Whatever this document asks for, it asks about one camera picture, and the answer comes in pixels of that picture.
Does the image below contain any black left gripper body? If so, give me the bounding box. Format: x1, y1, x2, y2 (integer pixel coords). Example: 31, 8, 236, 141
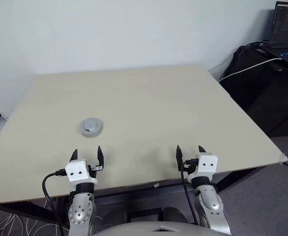
85, 161, 104, 178

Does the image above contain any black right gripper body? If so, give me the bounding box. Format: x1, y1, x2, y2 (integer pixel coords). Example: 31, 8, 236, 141
182, 158, 199, 175

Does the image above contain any round silver motor lid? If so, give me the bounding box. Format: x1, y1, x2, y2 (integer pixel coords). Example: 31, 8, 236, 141
78, 117, 104, 136

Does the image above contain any silver robot torso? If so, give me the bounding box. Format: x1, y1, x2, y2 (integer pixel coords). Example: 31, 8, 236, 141
94, 220, 216, 236

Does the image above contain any black cabinet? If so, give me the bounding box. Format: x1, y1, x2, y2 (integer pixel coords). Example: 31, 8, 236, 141
219, 44, 288, 138

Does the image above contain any dark rug with white lines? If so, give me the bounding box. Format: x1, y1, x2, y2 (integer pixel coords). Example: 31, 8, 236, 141
0, 198, 71, 236

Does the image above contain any black open laptop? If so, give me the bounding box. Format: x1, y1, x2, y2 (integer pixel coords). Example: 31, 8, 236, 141
257, 0, 288, 67

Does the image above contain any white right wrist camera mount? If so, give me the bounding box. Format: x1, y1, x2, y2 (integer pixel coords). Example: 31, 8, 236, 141
188, 152, 219, 184

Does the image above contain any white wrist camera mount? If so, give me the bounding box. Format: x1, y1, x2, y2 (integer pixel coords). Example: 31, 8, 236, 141
188, 152, 219, 184
64, 159, 98, 185

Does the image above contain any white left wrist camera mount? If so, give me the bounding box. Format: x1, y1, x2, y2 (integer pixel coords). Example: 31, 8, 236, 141
64, 159, 98, 185

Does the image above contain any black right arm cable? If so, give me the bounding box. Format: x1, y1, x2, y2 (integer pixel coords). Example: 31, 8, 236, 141
180, 161, 199, 226

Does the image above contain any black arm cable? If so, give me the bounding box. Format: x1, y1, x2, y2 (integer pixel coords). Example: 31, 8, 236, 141
180, 161, 199, 226
42, 169, 67, 236

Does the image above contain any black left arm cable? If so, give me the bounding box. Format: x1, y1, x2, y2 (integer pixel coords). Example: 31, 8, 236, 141
42, 169, 67, 236

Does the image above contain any white cable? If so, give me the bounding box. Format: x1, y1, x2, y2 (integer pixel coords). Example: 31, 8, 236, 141
220, 58, 284, 81

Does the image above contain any bundle of black cables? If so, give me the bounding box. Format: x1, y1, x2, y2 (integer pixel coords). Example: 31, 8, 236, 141
245, 40, 270, 50

